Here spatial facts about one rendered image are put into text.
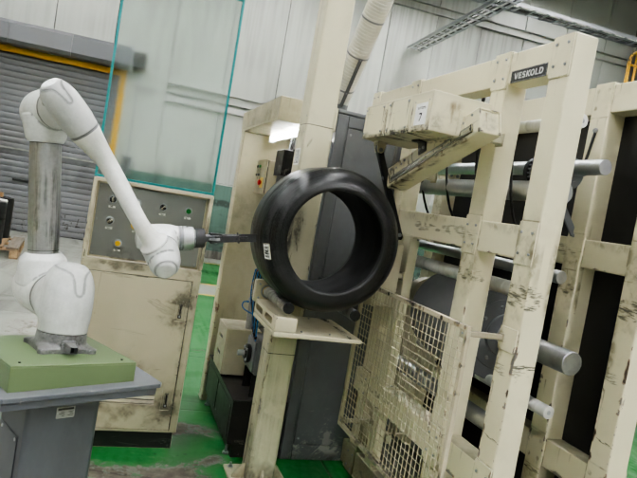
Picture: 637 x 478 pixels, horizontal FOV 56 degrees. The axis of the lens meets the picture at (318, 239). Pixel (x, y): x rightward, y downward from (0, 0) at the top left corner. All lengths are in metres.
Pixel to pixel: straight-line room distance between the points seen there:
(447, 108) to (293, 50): 9.81
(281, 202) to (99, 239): 1.05
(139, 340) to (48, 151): 1.15
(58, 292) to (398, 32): 11.14
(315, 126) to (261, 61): 9.14
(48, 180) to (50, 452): 0.87
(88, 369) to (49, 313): 0.22
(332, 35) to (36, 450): 1.95
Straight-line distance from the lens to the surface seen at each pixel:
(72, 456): 2.18
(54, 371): 1.93
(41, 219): 2.21
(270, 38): 11.90
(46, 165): 2.20
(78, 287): 2.04
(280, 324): 2.31
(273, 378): 2.77
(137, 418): 3.12
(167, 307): 2.97
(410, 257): 2.82
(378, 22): 3.13
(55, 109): 2.06
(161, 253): 2.07
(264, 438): 2.86
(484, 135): 2.19
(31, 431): 2.08
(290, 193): 2.25
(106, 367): 2.00
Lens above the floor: 1.30
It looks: 3 degrees down
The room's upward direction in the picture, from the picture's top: 10 degrees clockwise
